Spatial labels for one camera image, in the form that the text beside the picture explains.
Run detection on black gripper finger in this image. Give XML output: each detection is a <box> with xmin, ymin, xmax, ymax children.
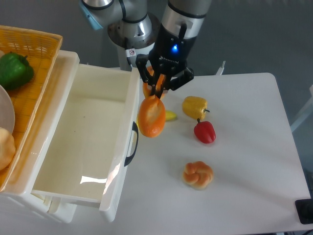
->
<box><xmin>149</xmin><ymin>73</ymin><xmax>160</xmax><ymax>97</ymax></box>
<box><xmin>157</xmin><ymin>76</ymin><xmax>170</xmax><ymax>99</ymax></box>

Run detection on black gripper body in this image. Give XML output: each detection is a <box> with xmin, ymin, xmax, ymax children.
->
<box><xmin>135</xmin><ymin>23</ymin><xmax>194</xmax><ymax>91</ymax></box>

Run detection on long orange bread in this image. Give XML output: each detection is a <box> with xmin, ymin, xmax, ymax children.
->
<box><xmin>137</xmin><ymin>66</ymin><xmax>167</xmax><ymax>138</ymax></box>

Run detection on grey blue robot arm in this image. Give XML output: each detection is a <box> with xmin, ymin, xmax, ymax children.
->
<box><xmin>79</xmin><ymin>0</ymin><xmax>211</xmax><ymax>97</ymax></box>

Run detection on white open upper drawer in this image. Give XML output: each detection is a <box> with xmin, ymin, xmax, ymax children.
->
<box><xmin>33</xmin><ymin>64</ymin><xmax>140</xmax><ymax>222</ymax></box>

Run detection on knotted round bread roll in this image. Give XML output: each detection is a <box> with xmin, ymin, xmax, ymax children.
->
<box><xmin>182</xmin><ymin>161</ymin><xmax>214</xmax><ymax>189</ymax></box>

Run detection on round bread in basket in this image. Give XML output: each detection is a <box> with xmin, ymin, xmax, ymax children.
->
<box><xmin>0</xmin><ymin>127</ymin><xmax>16</xmax><ymax>170</ymax></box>

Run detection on white drawer cabinet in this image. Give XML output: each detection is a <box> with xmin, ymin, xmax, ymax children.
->
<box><xmin>0</xmin><ymin>50</ymin><xmax>80</xmax><ymax>223</ymax></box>

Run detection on yellow banana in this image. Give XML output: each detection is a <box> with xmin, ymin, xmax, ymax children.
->
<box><xmin>136</xmin><ymin>110</ymin><xmax>177</xmax><ymax>132</ymax></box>

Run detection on yellow bell pepper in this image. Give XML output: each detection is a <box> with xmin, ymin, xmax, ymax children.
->
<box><xmin>182</xmin><ymin>96</ymin><xmax>210</xmax><ymax>120</ymax></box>

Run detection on red bell pepper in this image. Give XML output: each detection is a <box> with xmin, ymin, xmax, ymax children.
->
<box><xmin>194</xmin><ymin>118</ymin><xmax>216</xmax><ymax>144</ymax></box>

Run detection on yellow woven basket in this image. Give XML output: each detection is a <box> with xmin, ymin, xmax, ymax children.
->
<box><xmin>0</xmin><ymin>25</ymin><xmax>63</xmax><ymax>191</ymax></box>

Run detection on green bell pepper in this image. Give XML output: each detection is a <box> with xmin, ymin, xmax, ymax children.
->
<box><xmin>0</xmin><ymin>52</ymin><xmax>34</xmax><ymax>91</ymax></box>

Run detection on white plate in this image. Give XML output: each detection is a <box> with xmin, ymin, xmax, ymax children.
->
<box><xmin>0</xmin><ymin>86</ymin><xmax>15</xmax><ymax>134</ymax></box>

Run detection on black device at edge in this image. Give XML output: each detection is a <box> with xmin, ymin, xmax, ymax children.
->
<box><xmin>295</xmin><ymin>199</ymin><xmax>313</xmax><ymax>224</ymax></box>

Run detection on black drawer handle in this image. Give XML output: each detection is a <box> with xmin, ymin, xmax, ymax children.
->
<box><xmin>124</xmin><ymin>122</ymin><xmax>139</xmax><ymax>167</ymax></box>

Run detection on white frame at right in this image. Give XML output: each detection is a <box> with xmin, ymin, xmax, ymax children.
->
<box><xmin>290</xmin><ymin>85</ymin><xmax>313</xmax><ymax>132</ymax></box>

